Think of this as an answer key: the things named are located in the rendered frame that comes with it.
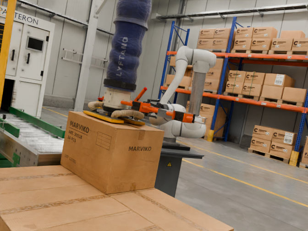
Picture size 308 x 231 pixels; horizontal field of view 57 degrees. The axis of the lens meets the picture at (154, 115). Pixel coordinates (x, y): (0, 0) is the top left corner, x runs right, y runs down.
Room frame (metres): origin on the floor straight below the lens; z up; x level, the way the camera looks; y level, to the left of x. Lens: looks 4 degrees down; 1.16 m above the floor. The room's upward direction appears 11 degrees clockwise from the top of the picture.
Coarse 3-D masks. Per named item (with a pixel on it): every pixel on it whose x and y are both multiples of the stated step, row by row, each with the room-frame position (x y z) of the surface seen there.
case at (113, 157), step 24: (72, 120) 1.98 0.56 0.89; (96, 120) 1.78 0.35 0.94; (72, 144) 1.94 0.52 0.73; (96, 144) 1.73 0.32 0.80; (120, 144) 1.63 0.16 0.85; (144, 144) 1.77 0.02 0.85; (72, 168) 1.90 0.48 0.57; (96, 168) 1.70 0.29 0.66; (120, 168) 1.66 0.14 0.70; (144, 168) 1.80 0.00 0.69
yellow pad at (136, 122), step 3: (105, 114) 2.10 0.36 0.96; (120, 117) 1.98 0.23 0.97; (123, 117) 1.98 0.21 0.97; (132, 117) 1.97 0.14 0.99; (123, 120) 1.95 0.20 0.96; (126, 120) 1.93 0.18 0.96; (129, 120) 1.91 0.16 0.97; (132, 120) 1.91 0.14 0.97; (135, 120) 1.91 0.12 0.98; (138, 120) 1.96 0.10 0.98; (132, 123) 1.88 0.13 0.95; (135, 123) 1.88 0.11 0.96; (138, 123) 1.90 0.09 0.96; (141, 123) 1.91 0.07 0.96; (144, 123) 1.94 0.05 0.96
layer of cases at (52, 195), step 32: (0, 192) 1.38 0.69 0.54; (32, 192) 1.45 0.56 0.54; (64, 192) 1.53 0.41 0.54; (96, 192) 1.61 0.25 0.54; (128, 192) 1.72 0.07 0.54; (160, 192) 1.82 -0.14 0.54; (0, 224) 1.14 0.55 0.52; (32, 224) 1.14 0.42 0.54; (64, 224) 1.19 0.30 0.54; (96, 224) 1.24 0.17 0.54; (128, 224) 1.30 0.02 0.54; (160, 224) 1.36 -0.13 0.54; (192, 224) 1.43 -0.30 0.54; (224, 224) 1.50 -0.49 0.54
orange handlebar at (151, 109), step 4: (128, 104) 1.82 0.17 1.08; (144, 108) 1.71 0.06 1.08; (148, 108) 1.69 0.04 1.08; (152, 108) 1.67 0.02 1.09; (156, 108) 1.69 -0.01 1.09; (156, 112) 1.65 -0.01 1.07; (168, 112) 1.58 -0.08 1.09; (172, 112) 1.61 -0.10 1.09; (188, 116) 1.49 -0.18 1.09; (188, 120) 1.49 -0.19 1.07
